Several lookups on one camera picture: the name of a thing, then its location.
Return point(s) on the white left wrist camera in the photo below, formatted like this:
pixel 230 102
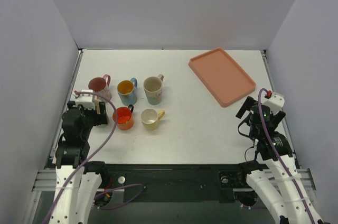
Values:
pixel 86 99

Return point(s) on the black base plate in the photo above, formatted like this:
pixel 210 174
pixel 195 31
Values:
pixel 176 183

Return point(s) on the yellow mug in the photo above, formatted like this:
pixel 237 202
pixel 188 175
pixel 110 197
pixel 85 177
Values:
pixel 150 118

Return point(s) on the orange mug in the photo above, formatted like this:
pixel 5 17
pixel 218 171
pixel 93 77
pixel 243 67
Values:
pixel 123 116

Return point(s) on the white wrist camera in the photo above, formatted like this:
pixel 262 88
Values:
pixel 274 101
pixel 86 99

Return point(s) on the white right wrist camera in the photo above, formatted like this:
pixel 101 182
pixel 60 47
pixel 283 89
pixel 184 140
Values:
pixel 274 101

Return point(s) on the pink plastic tray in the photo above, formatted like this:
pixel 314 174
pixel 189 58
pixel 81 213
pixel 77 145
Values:
pixel 223 77

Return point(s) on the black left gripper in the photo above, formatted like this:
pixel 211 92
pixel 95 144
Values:
pixel 101 113

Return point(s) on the seashell coral mug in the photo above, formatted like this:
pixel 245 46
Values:
pixel 153 89

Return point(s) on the pink floral mug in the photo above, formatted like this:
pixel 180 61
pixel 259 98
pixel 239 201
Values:
pixel 100 85

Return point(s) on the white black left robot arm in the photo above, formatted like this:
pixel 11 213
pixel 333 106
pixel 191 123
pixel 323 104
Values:
pixel 77 180

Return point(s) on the blue butterfly mug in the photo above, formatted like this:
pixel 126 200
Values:
pixel 127 91

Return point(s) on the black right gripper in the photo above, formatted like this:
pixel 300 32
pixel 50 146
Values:
pixel 243 109

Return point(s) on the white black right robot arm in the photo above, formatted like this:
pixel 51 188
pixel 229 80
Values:
pixel 284 195

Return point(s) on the aluminium rail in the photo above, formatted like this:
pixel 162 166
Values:
pixel 46 179

